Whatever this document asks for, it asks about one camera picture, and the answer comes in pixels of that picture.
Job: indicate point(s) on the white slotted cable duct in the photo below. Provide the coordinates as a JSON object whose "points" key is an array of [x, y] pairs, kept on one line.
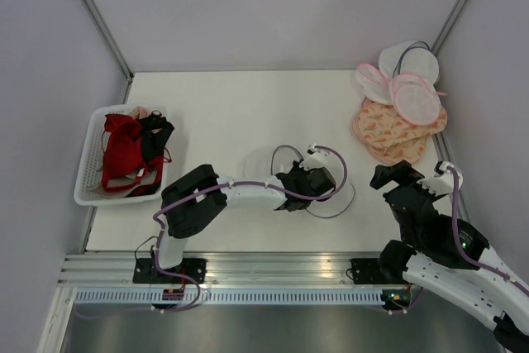
{"points": [[159, 296]]}

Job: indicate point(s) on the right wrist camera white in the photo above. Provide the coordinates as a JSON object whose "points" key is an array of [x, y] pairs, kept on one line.
{"points": [[444, 180]]}

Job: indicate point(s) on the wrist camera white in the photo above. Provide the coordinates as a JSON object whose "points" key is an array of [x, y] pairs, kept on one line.
{"points": [[316, 158], [444, 180]]}

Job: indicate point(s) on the pink trimmed mesh bag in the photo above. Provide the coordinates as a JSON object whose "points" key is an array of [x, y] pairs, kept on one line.
{"points": [[415, 99], [373, 83]]}

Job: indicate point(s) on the floral orange laundry bag upper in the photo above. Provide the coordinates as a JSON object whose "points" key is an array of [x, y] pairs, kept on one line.
{"points": [[381, 127]]}

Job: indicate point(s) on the white plastic basket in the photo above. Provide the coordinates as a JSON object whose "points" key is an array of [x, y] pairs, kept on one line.
{"points": [[87, 190]]}

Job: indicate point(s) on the left arm base black plate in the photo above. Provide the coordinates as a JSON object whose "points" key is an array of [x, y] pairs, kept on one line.
{"points": [[194, 268]]}

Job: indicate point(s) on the left aluminium frame post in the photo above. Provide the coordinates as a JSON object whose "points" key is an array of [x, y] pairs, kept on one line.
{"points": [[103, 30]]}

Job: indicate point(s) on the right arm base black plate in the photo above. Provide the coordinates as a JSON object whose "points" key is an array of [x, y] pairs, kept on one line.
{"points": [[366, 271]]}

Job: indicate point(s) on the red bra from bag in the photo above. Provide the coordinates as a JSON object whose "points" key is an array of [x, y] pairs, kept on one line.
{"points": [[124, 172]]}

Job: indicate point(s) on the aluminium rail front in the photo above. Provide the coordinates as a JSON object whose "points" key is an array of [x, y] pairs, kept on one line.
{"points": [[223, 269]]}

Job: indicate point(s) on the floral orange laundry bag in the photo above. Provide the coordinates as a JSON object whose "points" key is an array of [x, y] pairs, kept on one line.
{"points": [[381, 127], [410, 151]]}

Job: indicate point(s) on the black bra in basket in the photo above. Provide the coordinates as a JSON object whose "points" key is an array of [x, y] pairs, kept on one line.
{"points": [[155, 133]]}

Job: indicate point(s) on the right aluminium frame post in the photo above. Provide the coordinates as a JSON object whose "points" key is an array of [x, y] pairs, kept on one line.
{"points": [[448, 26]]}

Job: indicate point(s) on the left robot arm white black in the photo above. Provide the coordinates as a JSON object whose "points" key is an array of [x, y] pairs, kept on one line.
{"points": [[191, 203]]}

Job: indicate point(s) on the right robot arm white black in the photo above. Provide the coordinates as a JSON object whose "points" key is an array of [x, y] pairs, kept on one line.
{"points": [[448, 256]]}

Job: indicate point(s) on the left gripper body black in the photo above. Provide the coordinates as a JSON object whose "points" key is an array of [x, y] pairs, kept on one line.
{"points": [[297, 171]]}

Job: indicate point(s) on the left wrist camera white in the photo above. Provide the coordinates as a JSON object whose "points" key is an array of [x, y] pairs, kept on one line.
{"points": [[316, 158]]}

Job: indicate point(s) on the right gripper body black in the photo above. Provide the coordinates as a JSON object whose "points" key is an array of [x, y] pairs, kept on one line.
{"points": [[420, 188]]}

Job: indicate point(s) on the white mesh bag blue zipper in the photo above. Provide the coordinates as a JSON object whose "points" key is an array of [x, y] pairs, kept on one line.
{"points": [[409, 57]]}

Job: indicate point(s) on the pink trimmed mesh bag back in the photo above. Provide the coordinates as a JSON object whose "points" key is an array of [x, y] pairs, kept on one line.
{"points": [[373, 83]]}

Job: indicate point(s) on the floral orange laundry bag lower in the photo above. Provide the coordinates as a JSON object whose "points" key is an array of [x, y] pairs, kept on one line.
{"points": [[410, 151]]}

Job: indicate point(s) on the pink trimmed mesh bag front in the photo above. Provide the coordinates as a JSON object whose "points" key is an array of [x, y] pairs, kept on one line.
{"points": [[415, 99]]}

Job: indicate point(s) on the aluminium frame post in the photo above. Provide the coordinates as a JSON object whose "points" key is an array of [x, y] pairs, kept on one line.
{"points": [[103, 30], [448, 26]]}

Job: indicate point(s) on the beige bra in basket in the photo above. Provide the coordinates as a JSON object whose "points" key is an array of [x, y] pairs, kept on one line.
{"points": [[138, 113]]}

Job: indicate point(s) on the white mesh laundry bag blue trim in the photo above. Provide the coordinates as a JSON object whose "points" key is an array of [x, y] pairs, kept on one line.
{"points": [[330, 200]]}

